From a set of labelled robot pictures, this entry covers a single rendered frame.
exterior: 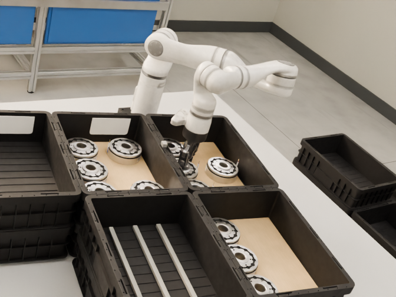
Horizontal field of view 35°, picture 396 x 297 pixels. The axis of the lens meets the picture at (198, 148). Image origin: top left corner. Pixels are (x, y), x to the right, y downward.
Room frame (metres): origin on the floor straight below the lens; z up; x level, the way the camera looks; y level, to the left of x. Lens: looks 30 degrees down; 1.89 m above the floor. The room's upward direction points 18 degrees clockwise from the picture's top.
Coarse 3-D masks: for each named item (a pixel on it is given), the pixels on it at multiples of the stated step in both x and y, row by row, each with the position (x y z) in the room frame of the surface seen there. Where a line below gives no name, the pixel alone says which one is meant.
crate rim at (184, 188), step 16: (64, 112) 1.60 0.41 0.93; (80, 112) 1.63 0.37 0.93; (96, 112) 1.66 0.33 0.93; (64, 144) 1.43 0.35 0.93; (160, 144) 1.59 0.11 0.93; (80, 176) 1.31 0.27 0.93; (176, 176) 1.45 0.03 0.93; (96, 192) 1.27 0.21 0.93; (112, 192) 1.29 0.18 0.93; (128, 192) 1.31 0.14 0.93; (144, 192) 1.33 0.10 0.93
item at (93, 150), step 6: (72, 138) 1.58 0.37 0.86; (78, 138) 1.59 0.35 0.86; (84, 138) 1.60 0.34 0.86; (72, 144) 1.55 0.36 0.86; (90, 144) 1.58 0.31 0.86; (72, 150) 1.52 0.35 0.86; (90, 150) 1.55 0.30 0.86; (96, 150) 1.56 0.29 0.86; (78, 156) 1.50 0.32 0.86; (84, 156) 1.51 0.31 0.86; (90, 156) 1.52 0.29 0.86
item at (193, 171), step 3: (177, 159) 1.65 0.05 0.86; (189, 162) 1.65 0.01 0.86; (189, 165) 1.63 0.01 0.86; (192, 165) 1.64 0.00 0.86; (192, 168) 1.62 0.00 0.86; (195, 168) 1.63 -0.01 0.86; (189, 171) 1.60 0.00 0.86; (192, 171) 1.61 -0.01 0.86; (195, 171) 1.61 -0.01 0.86; (186, 174) 1.58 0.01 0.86; (189, 174) 1.59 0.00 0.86; (192, 174) 1.59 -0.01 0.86; (195, 174) 1.59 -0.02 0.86; (189, 177) 1.57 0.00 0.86; (192, 177) 1.58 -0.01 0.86
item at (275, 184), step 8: (152, 120) 1.71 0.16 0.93; (224, 120) 1.87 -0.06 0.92; (232, 128) 1.82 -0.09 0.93; (160, 136) 1.63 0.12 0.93; (240, 136) 1.79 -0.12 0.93; (168, 152) 1.56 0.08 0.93; (176, 160) 1.53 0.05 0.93; (256, 160) 1.67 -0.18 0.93; (264, 168) 1.64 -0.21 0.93; (184, 176) 1.47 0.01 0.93; (272, 176) 1.61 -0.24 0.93; (272, 184) 1.56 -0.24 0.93; (192, 192) 1.41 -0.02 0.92
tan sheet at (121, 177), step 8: (96, 144) 1.64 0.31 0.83; (104, 144) 1.65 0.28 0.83; (104, 152) 1.61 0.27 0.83; (104, 160) 1.57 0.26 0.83; (112, 160) 1.58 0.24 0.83; (112, 168) 1.54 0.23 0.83; (120, 168) 1.55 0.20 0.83; (128, 168) 1.57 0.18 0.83; (136, 168) 1.58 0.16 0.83; (144, 168) 1.59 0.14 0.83; (112, 176) 1.50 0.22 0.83; (120, 176) 1.51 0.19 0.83; (128, 176) 1.52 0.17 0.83; (136, 176) 1.54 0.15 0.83; (144, 176) 1.55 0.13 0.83; (152, 176) 1.56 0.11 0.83; (112, 184) 1.46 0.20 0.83; (120, 184) 1.47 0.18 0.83; (128, 184) 1.48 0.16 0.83
